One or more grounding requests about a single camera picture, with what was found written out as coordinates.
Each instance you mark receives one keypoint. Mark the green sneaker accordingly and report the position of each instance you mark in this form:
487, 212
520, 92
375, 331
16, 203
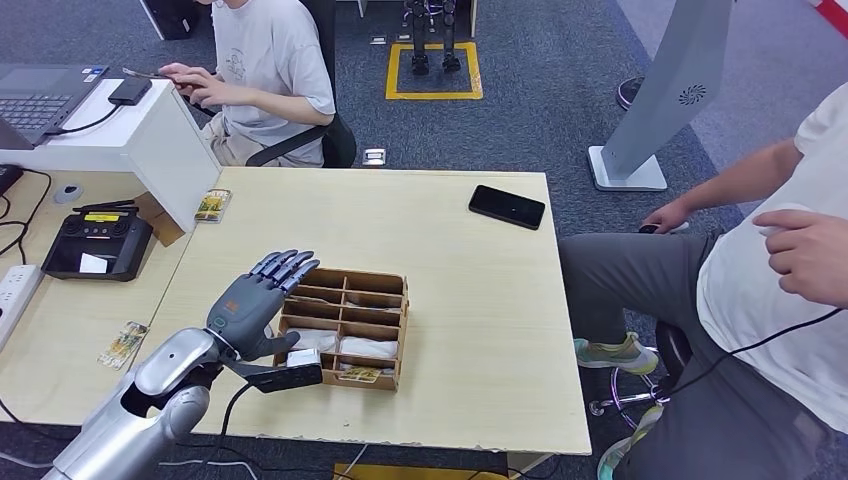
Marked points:
629, 450
616, 356

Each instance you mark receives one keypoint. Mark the grey round puck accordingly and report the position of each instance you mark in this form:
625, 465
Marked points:
68, 194

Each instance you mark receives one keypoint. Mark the dark round floor base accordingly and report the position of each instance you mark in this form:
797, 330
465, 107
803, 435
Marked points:
628, 96

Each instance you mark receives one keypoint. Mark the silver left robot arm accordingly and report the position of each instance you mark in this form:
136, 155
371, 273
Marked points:
132, 411

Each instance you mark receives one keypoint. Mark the small black white remote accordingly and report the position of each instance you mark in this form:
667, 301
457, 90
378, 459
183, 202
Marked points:
646, 229

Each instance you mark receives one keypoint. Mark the black floor cabinet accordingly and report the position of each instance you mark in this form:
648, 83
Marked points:
172, 16

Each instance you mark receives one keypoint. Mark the black handheld screen controller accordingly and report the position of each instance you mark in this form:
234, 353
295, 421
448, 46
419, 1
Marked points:
99, 247

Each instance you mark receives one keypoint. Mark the yellow floor tape strip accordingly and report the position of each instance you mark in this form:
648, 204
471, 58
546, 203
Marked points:
411, 474

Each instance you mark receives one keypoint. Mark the guest person's left forearm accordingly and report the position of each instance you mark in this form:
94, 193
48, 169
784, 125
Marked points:
278, 109

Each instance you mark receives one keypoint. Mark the operator person's left hand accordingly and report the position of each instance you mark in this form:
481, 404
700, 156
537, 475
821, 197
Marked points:
815, 258

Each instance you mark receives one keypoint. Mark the guest person's left hand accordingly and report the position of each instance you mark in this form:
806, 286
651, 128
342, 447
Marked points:
208, 94

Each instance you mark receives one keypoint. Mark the operator person's right hand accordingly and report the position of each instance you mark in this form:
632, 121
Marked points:
669, 216

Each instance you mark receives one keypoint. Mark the guest person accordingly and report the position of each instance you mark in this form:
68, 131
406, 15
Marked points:
272, 60

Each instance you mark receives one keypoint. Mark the black power brick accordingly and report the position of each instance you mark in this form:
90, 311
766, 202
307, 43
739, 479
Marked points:
8, 177

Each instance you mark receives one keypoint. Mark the wooden compartment organizer box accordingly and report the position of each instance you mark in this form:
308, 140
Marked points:
381, 285

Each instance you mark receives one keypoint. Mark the silver floor socket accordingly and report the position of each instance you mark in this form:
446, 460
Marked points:
374, 157

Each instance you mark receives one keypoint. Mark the white power strip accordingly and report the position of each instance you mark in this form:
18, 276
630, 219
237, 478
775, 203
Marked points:
16, 295

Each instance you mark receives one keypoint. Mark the small brown cardboard box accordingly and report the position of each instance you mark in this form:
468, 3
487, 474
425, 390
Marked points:
162, 227

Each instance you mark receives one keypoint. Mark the guest person's right hand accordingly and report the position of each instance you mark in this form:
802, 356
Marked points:
182, 73

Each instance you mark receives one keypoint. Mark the grey kiosk stand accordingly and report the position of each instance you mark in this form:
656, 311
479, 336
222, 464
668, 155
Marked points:
676, 73

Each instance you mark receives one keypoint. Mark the black adapter box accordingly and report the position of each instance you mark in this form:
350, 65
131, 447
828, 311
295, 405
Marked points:
130, 91

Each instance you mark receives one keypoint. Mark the white desk partition box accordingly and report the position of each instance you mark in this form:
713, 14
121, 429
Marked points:
166, 151

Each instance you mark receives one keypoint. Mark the grey laptop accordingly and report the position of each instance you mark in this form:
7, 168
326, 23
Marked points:
40, 99

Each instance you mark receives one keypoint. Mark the operator person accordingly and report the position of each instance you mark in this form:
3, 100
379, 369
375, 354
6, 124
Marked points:
762, 331

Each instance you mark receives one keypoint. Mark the small floor socket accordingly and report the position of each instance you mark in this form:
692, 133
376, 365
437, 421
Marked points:
379, 40
405, 37

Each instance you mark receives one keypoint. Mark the operator person's right forearm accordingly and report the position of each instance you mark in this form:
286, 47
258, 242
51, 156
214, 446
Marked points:
735, 181

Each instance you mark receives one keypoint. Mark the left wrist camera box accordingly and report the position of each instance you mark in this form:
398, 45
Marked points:
285, 379

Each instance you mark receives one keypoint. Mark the black office chair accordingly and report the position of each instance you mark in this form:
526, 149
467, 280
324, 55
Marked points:
338, 142

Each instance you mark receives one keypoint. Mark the yellow floor tape square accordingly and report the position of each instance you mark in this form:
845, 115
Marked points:
434, 96

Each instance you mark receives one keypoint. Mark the white folded packet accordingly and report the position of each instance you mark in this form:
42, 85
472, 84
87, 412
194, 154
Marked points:
321, 341
370, 348

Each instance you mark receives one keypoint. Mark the black smartphone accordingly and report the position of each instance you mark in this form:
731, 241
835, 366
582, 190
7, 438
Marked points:
507, 207

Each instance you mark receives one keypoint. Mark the background humanoid robot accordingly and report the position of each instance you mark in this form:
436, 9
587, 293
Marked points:
420, 38

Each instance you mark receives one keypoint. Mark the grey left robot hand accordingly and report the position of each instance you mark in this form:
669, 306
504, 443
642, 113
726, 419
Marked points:
245, 311

